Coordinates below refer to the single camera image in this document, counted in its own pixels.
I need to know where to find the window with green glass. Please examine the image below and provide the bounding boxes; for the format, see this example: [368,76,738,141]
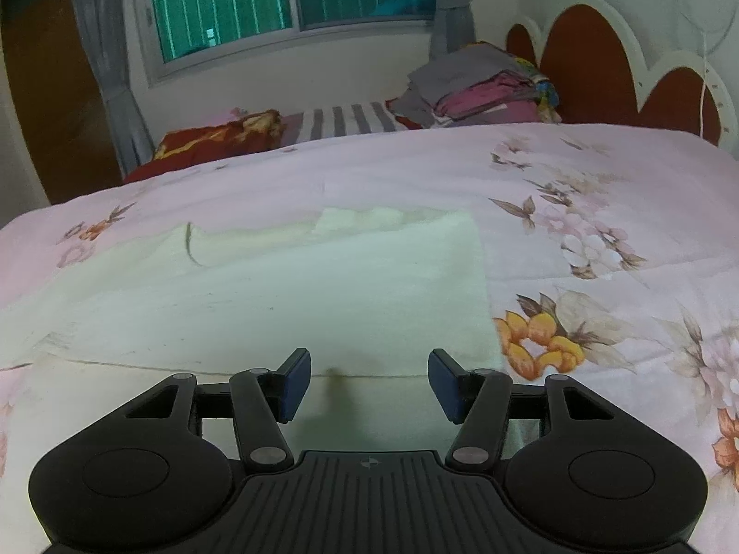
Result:
[141,0,445,80]

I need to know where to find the stack of folded clothes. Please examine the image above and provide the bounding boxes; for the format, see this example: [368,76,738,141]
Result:
[386,42,563,129]

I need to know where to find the pink floral blanket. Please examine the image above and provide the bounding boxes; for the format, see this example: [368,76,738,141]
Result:
[0,121,739,554]

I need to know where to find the grey curtain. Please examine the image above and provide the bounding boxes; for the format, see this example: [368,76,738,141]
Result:
[68,0,156,182]
[418,0,478,62]

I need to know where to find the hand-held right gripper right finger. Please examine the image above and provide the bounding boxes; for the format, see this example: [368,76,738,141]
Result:
[428,349,623,470]

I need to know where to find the red and white headboard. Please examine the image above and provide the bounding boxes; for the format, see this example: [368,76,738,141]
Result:
[506,0,739,163]

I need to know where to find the white hanging cable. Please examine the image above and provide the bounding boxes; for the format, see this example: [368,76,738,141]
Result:
[696,29,712,139]

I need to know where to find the brown wooden door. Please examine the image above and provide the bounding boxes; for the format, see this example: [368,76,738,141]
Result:
[0,0,126,206]

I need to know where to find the red patterned pillow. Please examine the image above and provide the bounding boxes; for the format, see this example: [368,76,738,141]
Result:
[122,108,287,186]

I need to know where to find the pale green towel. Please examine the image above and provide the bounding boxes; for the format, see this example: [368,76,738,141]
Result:
[0,206,509,453]

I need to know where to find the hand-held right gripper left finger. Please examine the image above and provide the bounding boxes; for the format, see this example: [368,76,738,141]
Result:
[118,348,313,472]

